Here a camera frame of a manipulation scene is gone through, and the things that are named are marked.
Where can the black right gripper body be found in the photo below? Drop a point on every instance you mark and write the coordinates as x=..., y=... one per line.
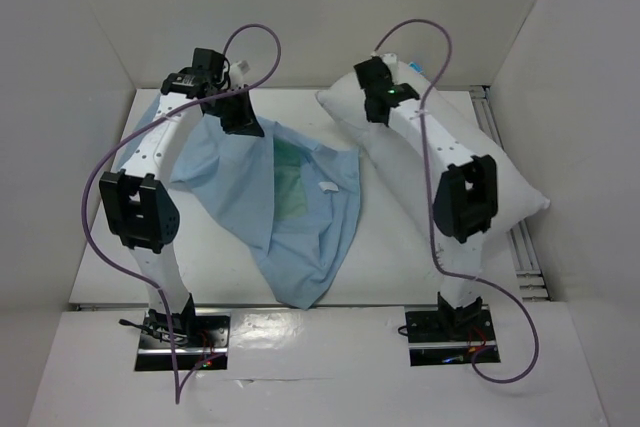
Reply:
x=375, y=110

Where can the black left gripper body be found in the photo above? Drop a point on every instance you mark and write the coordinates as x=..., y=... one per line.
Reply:
x=233, y=112

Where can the white pillow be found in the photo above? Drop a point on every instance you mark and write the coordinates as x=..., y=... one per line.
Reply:
x=401, y=168

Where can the light blue pillowcase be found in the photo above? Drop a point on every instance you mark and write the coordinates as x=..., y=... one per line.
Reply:
x=291, y=200

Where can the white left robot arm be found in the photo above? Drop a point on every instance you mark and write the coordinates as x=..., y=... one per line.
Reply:
x=138, y=207

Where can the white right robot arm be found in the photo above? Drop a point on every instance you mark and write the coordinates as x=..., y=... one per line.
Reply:
x=461, y=186

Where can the blue pillow tag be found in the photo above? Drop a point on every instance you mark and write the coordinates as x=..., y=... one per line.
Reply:
x=416, y=67

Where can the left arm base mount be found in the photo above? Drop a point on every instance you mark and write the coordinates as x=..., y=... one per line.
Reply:
x=207, y=348

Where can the aluminium rail frame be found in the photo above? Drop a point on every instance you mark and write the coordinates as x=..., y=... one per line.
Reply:
x=532, y=284

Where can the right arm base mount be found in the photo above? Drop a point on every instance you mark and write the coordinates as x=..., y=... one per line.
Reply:
x=430, y=344

